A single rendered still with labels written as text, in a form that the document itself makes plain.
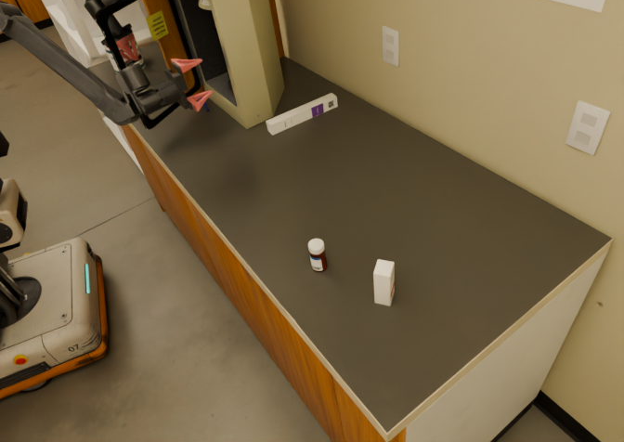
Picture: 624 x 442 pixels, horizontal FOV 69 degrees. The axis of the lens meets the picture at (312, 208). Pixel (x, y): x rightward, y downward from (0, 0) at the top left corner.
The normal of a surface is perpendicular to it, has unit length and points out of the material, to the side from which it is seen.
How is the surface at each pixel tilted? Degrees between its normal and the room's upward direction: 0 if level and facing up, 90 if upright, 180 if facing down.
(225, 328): 0
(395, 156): 0
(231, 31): 90
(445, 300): 0
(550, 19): 90
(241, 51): 90
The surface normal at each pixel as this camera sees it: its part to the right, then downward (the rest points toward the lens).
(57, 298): -0.12, -0.72
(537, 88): -0.81, 0.48
